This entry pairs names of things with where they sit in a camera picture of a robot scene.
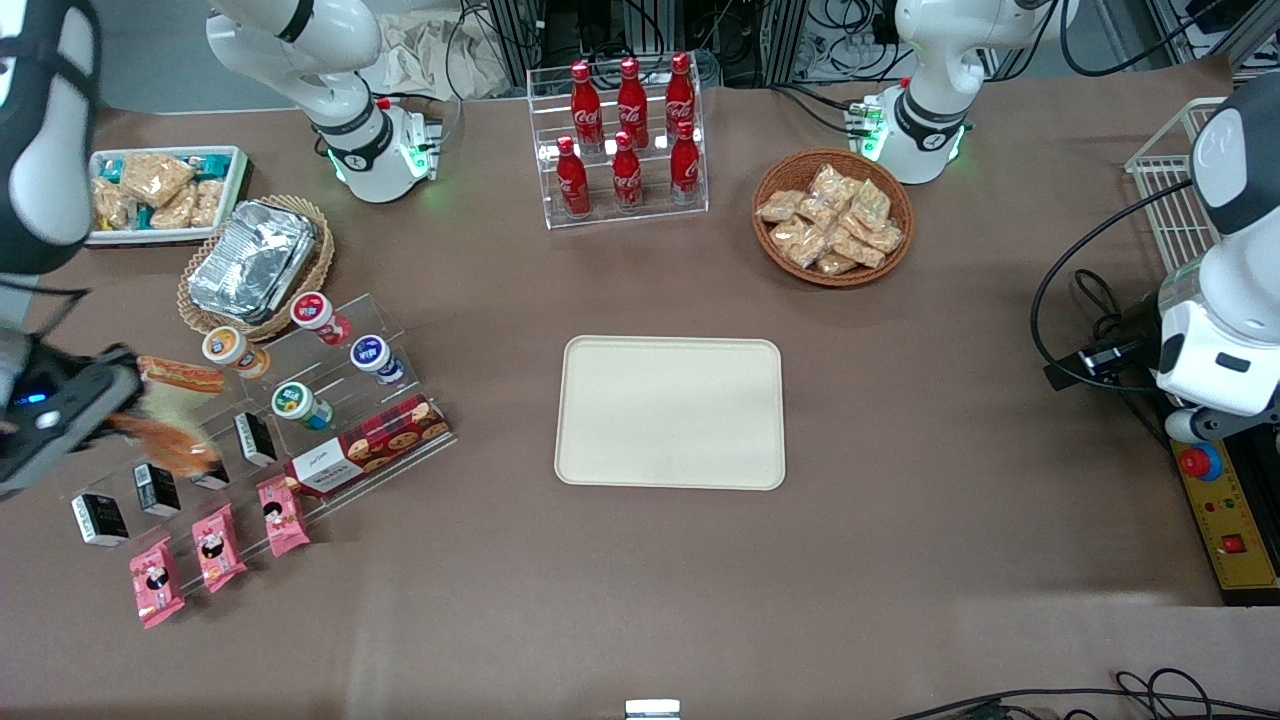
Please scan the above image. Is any orange filling sandwich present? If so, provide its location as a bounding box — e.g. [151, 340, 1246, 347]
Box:
[106, 408, 224, 479]

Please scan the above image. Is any ham filling wrapped sandwich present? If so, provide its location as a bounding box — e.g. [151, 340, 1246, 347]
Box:
[136, 354, 228, 423]

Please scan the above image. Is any beige rectangular tray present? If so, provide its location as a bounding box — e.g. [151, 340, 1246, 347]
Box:
[554, 335, 787, 492]

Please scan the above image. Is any yellow black control box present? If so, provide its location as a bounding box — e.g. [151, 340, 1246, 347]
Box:
[1169, 430, 1280, 608]

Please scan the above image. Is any pink snack pack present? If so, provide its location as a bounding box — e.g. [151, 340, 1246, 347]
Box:
[191, 502, 249, 595]
[128, 536, 187, 630]
[255, 475, 312, 559]

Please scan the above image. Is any orange lid yogurt cup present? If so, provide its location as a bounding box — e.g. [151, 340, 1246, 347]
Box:
[201, 326, 272, 380]

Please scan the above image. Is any green lid yogurt cup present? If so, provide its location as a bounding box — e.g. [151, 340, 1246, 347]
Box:
[271, 381, 334, 433]

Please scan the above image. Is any small crispy snack packet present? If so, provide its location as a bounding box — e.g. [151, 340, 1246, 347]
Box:
[189, 178, 227, 230]
[91, 176, 138, 232]
[149, 186, 199, 232]

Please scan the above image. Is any aluminium foil container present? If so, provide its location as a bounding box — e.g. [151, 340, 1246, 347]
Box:
[187, 199, 320, 324]

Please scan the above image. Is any brown table cover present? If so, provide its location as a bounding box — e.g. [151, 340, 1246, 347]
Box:
[0, 55, 1280, 720]

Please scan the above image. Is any clear acrylic stepped stand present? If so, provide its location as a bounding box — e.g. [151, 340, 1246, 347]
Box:
[60, 292, 459, 577]

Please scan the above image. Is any large crispy snack packet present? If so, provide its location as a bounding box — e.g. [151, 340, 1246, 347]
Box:
[119, 152, 197, 210]

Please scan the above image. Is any red lid yogurt cup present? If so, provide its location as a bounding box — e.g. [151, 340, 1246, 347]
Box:
[290, 291, 353, 347]

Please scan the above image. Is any red cookie box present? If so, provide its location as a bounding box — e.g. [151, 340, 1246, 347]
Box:
[284, 392, 454, 499]

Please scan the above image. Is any oval wicker basket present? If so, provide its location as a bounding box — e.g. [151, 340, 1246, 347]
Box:
[177, 194, 337, 344]

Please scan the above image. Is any white rectangular bin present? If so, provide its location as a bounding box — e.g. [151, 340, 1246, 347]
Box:
[86, 146, 252, 247]

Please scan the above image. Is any blue lid yogurt cup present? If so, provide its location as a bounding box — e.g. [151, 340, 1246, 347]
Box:
[349, 334, 407, 387]

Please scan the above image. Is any round wicker basket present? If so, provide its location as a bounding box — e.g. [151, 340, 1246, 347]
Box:
[751, 148, 916, 289]

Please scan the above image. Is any clear acrylic bottle rack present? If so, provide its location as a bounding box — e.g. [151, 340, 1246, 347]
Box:
[526, 62, 710, 232]

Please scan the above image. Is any red cola bottle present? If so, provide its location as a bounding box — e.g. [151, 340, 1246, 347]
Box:
[616, 57, 650, 150]
[570, 61, 605, 155]
[664, 52, 697, 141]
[611, 130, 644, 212]
[669, 120, 702, 205]
[555, 136, 593, 219]

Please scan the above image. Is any crumpled beige cloth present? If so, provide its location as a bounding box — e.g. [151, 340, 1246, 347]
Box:
[378, 10, 513, 102]

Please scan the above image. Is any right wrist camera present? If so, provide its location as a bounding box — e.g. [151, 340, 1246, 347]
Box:
[0, 345, 143, 463]

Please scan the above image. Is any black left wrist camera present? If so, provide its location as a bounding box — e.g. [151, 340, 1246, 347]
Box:
[1044, 337, 1143, 392]

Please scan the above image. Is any white wire rack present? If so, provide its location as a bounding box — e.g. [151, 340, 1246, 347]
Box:
[1124, 96, 1233, 277]

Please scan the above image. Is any black looped cable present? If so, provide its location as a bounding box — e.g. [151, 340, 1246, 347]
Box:
[1029, 177, 1201, 394]

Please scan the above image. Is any black cable bundle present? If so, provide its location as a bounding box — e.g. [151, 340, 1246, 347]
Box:
[888, 667, 1280, 720]

